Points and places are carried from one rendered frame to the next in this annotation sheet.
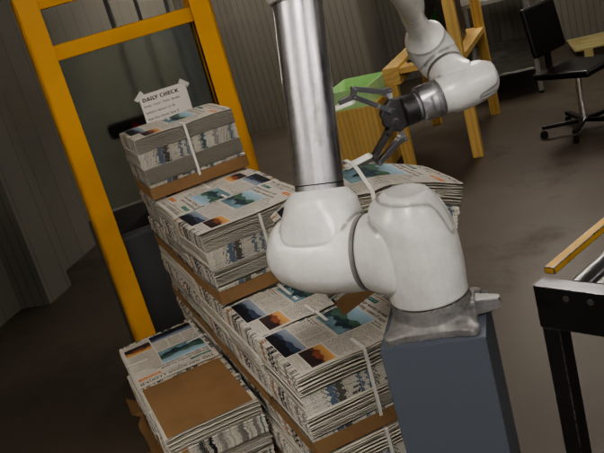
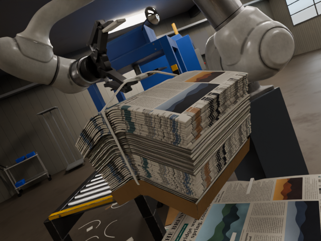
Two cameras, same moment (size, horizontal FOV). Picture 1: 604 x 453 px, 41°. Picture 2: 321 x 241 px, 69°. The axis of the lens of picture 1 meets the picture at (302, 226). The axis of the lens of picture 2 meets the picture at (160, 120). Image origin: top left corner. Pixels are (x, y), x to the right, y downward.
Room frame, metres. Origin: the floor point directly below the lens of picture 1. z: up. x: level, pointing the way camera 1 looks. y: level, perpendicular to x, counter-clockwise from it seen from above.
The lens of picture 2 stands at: (2.24, 0.35, 1.20)
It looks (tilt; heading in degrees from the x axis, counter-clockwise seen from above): 9 degrees down; 235
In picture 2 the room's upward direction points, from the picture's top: 24 degrees counter-clockwise
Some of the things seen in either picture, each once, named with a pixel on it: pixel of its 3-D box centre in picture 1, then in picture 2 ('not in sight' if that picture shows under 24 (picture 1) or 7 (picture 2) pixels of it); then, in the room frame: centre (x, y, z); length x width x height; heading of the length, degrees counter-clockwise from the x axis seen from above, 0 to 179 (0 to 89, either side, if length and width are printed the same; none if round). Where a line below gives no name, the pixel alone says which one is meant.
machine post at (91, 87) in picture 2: not in sight; (118, 142); (1.23, -1.95, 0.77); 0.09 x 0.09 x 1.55; 39
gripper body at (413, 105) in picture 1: (399, 112); (98, 65); (1.90, -0.30, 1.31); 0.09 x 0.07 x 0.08; 97
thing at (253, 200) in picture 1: (238, 205); not in sight; (2.40, 0.17, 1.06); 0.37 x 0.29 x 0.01; 110
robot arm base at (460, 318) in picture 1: (441, 305); (236, 93); (1.42, -0.22, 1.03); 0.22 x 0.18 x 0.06; 72
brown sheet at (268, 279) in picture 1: (260, 264); not in sight; (2.40, 0.16, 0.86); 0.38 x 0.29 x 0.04; 110
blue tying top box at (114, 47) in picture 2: not in sight; (127, 48); (0.72, -1.80, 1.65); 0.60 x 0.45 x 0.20; 129
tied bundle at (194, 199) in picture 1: (225, 221); not in sight; (2.68, 0.25, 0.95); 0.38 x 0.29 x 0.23; 108
